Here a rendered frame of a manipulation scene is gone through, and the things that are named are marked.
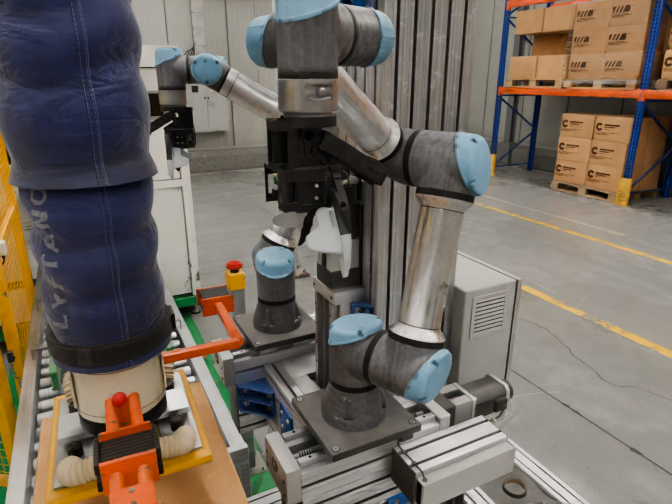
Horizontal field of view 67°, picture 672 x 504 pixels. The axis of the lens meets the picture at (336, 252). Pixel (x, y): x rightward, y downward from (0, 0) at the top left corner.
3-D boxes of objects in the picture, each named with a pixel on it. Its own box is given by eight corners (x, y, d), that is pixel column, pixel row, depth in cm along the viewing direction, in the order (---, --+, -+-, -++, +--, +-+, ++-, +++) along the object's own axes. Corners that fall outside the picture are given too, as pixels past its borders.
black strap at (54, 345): (52, 323, 106) (48, 306, 105) (167, 304, 115) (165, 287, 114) (44, 379, 87) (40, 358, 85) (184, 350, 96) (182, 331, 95)
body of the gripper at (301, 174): (265, 205, 69) (260, 114, 66) (321, 199, 73) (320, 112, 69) (285, 219, 63) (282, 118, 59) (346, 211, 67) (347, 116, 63)
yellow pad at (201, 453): (142, 384, 124) (140, 366, 123) (184, 374, 128) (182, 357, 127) (160, 478, 95) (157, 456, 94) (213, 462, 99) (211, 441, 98)
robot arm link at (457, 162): (386, 378, 114) (434, 135, 109) (448, 403, 105) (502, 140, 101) (357, 388, 104) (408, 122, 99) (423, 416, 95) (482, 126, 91)
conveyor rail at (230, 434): (145, 274, 370) (141, 250, 364) (152, 273, 372) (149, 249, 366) (235, 494, 175) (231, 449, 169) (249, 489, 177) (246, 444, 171)
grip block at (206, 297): (197, 305, 143) (195, 288, 141) (227, 299, 146) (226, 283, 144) (203, 317, 135) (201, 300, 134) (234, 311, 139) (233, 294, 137)
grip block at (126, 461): (97, 463, 85) (92, 434, 83) (158, 446, 89) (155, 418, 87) (98, 499, 78) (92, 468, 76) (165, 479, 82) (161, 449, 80)
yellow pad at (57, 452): (55, 403, 117) (51, 385, 115) (102, 393, 121) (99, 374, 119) (45, 512, 88) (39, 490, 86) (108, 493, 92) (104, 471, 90)
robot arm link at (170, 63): (184, 47, 137) (151, 47, 135) (188, 90, 141) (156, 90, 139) (185, 48, 144) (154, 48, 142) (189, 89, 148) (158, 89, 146)
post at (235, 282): (239, 463, 245) (224, 270, 213) (252, 459, 248) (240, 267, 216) (243, 472, 239) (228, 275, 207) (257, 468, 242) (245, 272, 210)
